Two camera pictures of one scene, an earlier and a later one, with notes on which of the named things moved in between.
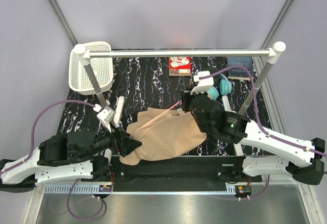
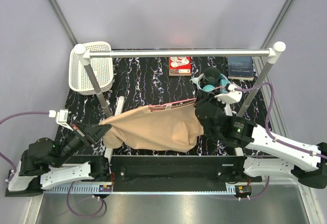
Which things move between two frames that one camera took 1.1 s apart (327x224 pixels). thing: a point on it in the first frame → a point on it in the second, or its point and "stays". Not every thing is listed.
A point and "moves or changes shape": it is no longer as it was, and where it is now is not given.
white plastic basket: (79, 79) stays
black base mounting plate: (176, 173) stays
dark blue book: (246, 62) stays
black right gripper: (187, 96) → (203, 96)
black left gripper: (121, 144) → (90, 134)
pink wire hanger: (175, 104) → (152, 105)
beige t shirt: (163, 133) moves or changes shape
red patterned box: (180, 66) stays
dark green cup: (213, 70) stays
